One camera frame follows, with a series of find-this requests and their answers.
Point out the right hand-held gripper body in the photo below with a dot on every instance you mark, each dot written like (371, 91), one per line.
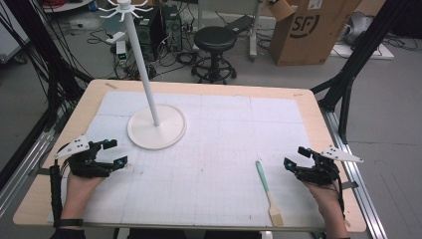
(320, 171)

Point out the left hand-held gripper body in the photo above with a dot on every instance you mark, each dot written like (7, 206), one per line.
(84, 164)

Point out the white hook rack stand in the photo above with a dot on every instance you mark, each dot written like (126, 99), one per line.
(145, 79)

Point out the person's left hand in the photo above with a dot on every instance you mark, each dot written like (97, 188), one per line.
(81, 186)

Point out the person's right hand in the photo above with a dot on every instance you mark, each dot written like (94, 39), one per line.
(323, 194)

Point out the white grid mat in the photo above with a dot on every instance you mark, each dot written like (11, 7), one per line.
(215, 149)

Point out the small device with green display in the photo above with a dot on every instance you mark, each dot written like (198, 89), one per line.
(121, 51)

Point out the person's dark clothing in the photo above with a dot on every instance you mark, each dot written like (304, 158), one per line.
(192, 234)

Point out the white power strip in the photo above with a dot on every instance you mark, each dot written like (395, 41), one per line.
(116, 37)

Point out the brown cardboard box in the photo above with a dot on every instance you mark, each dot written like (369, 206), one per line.
(305, 40)

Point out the white flat board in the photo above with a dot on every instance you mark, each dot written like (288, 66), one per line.
(365, 52)

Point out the black computer tower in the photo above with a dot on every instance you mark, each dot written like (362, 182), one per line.
(172, 28)
(147, 33)

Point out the white round appliance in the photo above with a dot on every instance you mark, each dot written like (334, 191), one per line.
(358, 28)

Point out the black flat device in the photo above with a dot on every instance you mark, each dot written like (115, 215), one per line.
(239, 24)

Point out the black round stool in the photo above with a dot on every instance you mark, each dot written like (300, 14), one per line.
(215, 38)

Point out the aluminium rail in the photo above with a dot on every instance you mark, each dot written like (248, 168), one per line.
(356, 179)
(23, 169)

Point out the black metal frame stand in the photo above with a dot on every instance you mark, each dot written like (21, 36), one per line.
(358, 59)
(49, 66)

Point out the white metal stand post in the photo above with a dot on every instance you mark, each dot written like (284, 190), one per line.
(256, 30)

